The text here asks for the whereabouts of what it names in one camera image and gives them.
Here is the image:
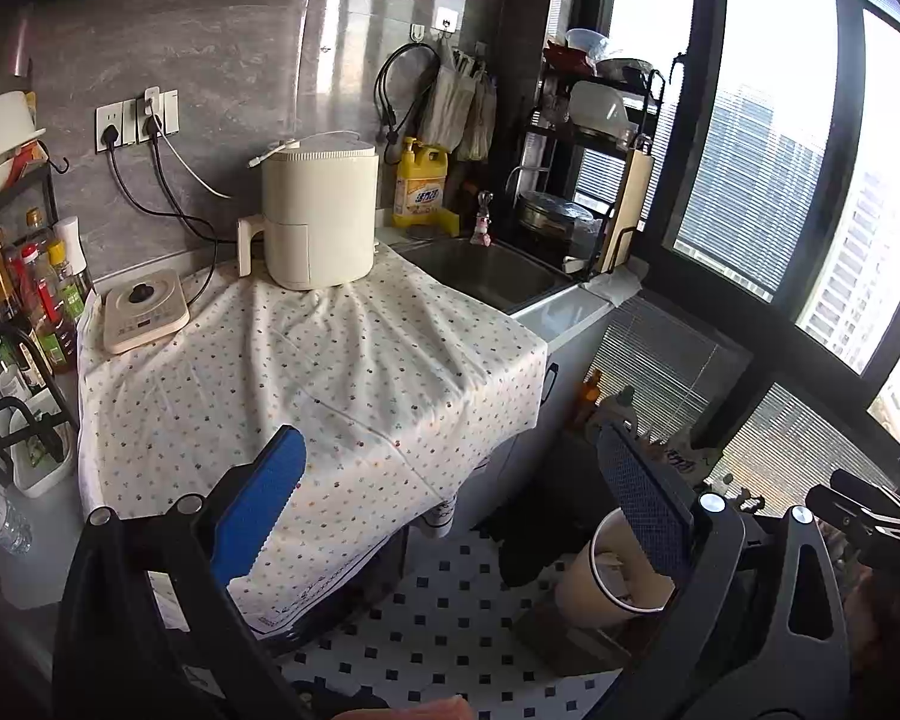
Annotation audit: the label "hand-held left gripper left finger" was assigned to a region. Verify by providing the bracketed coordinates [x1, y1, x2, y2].
[52, 424, 308, 720]

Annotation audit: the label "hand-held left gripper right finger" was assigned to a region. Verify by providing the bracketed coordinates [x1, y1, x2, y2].
[596, 420, 852, 720]

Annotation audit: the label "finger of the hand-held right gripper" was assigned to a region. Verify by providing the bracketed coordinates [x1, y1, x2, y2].
[805, 485, 900, 550]
[830, 468, 900, 512]

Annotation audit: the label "cream trash bin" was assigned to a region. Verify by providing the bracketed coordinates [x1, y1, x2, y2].
[553, 508, 680, 627]

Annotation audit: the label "person's right hand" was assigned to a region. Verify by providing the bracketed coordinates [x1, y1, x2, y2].
[825, 523, 900, 691]

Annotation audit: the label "white window blind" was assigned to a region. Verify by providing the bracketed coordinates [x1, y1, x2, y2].
[596, 300, 721, 428]
[709, 382, 897, 496]

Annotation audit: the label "white bottle dark cap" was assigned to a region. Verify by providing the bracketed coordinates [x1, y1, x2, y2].
[596, 386, 646, 436]

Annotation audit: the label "amber bottle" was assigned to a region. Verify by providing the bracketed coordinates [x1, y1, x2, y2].
[581, 369, 605, 428]

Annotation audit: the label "floral white tablecloth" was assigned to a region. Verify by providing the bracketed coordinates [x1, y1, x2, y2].
[77, 244, 548, 635]

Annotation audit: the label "brown cardboard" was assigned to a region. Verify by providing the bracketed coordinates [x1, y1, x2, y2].
[514, 604, 631, 676]

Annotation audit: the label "white sink cabinet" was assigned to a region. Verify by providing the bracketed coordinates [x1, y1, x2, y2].
[450, 281, 646, 533]

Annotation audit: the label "white dish cloth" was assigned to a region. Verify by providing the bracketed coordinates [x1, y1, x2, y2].
[581, 266, 646, 308]

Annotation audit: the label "cream kettle base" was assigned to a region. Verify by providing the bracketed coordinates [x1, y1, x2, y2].
[103, 268, 191, 355]

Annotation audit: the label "white plastic holder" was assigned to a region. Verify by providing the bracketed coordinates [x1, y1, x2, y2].
[11, 409, 76, 500]

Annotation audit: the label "clear plastic water bottle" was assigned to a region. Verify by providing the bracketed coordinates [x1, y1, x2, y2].
[0, 457, 35, 556]

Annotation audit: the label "steel sink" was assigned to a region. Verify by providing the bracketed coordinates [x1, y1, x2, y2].
[396, 236, 571, 314]

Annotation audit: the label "cream air fryer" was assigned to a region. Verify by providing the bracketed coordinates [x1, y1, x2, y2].
[237, 136, 381, 291]

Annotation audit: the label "wooden cutting board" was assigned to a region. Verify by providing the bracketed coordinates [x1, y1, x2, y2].
[598, 136, 655, 275]

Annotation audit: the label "steel pot with lid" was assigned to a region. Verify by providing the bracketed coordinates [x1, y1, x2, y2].
[515, 191, 597, 241]

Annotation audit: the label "row of condiment bottles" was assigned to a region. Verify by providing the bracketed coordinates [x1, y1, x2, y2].
[0, 210, 96, 377]

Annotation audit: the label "small pink label bottle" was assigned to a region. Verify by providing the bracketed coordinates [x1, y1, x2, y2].
[471, 191, 496, 247]

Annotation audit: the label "steel faucet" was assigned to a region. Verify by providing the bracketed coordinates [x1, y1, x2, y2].
[506, 163, 548, 200]

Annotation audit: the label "yellow detergent bottle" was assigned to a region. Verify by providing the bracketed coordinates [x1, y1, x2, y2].
[392, 136, 458, 230]

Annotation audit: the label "black dish rack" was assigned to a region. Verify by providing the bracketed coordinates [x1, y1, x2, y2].
[506, 52, 665, 282]

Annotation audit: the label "black spice rack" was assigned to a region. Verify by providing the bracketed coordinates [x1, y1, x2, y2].
[0, 157, 83, 473]

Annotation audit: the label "hanging plastic bag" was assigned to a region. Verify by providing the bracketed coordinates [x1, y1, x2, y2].
[420, 41, 475, 155]
[461, 71, 497, 162]

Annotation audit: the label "dark pan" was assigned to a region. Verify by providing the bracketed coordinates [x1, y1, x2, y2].
[596, 56, 653, 83]

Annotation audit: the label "large white bowl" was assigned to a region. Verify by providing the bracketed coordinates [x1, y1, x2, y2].
[0, 90, 47, 192]

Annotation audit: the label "clear plastic container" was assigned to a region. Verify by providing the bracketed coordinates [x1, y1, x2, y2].
[566, 28, 610, 61]

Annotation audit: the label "black power cable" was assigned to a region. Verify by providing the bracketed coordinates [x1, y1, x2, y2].
[103, 127, 222, 312]
[148, 124, 242, 245]

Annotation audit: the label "white charger cable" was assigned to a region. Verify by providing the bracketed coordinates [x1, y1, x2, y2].
[148, 112, 301, 200]

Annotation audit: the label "white wall socket panel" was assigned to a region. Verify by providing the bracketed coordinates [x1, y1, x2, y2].
[95, 90, 179, 151]

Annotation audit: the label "black window frame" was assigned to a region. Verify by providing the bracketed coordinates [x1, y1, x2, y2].
[555, 0, 900, 466]

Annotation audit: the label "looped black cable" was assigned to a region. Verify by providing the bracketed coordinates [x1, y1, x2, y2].
[373, 43, 440, 166]

